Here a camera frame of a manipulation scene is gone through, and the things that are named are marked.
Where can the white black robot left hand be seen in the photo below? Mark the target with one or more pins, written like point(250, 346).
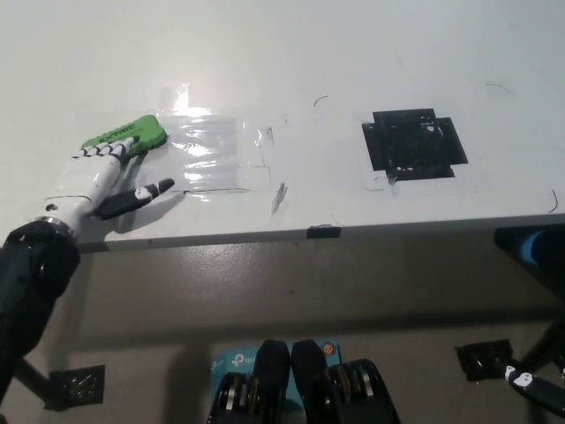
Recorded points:
point(103, 185)

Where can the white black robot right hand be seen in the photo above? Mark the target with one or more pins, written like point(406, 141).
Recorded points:
point(527, 382)

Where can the green foam whiteboard eraser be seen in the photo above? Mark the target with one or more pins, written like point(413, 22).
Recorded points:
point(145, 130)

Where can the black blue object under desk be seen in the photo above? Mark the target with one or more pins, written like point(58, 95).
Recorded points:
point(514, 243)

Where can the black floor tape patch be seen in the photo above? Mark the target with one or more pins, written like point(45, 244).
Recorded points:
point(77, 385)
point(481, 358)

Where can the clear plastic sheet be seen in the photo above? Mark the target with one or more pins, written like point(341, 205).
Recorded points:
point(207, 152)

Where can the teal router box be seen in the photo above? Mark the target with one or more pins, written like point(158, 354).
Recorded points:
point(236, 360)

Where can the black tape square patch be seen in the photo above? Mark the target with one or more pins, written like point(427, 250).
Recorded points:
point(412, 143)

